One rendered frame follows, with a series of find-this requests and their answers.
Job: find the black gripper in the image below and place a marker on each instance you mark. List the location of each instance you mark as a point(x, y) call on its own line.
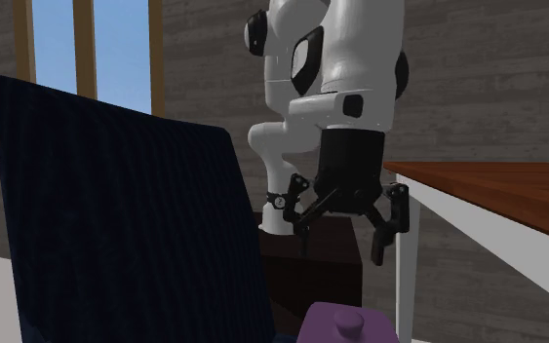
point(349, 166)

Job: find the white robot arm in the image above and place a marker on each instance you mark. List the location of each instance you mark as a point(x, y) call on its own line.
point(359, 52)

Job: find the dark robot stand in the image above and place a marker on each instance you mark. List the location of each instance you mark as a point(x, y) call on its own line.
point(321, 278)

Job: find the purple lid with round knob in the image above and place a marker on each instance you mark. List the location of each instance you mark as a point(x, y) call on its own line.
point(321, 328)

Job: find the wooden table with white legs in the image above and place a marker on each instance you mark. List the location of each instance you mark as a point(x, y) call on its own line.
point(492, 185)

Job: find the dark blue flat panel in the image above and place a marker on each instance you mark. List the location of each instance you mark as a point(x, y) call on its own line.
point(112, 213)

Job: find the window with wooden frame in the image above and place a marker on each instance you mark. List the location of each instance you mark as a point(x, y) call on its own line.
point(86, 47)

